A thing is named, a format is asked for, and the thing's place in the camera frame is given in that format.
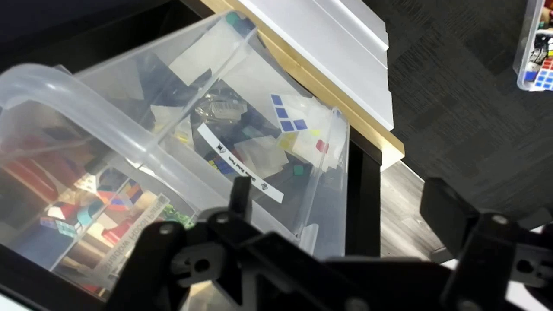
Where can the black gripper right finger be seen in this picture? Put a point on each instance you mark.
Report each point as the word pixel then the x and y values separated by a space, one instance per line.
pixel 448 214

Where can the black cube shelf cabinet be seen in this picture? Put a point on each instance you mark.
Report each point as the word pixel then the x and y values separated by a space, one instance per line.
pixel 78 46

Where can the clear bin of cubes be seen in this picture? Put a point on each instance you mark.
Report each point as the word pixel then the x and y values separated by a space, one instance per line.
pixel 535 53

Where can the clear plastic storage bin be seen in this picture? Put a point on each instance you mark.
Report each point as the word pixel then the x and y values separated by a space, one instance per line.
pixel 160 133

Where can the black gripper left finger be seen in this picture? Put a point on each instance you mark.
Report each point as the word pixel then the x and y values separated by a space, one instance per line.
pixel 241 202

